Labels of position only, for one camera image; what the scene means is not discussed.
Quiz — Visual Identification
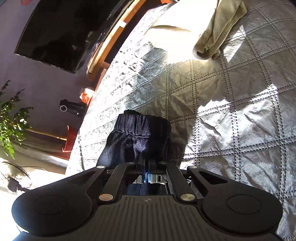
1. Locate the dark navy garment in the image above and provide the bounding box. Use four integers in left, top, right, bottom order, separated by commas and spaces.
96, 109, 186, 195

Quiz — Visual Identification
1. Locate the red plant pot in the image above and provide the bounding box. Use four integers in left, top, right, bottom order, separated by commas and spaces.
62, 126, 78, 153

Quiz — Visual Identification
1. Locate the black speaker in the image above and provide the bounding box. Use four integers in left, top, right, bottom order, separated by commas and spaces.
59, 99, 87, 117

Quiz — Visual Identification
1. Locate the grey quilted table cover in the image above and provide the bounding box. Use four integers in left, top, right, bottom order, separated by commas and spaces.
66, 1, 295, 240

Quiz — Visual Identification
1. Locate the orange tissue box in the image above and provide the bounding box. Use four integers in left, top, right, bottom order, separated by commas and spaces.
79, 88, 94, 105

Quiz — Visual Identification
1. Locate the green leafy houseplant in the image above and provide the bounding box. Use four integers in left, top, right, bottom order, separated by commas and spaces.
1, 89, 34, 159

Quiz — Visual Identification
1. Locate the wooden TV stand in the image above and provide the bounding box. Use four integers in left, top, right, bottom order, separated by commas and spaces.
86, 0, 146, 81

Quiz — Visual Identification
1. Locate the black television screen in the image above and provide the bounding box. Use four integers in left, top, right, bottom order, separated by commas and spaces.
15, 0, 131, 74

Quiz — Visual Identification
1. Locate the beige cream garment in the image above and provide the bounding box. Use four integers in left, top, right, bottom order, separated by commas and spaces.
193, 1, 247, 60

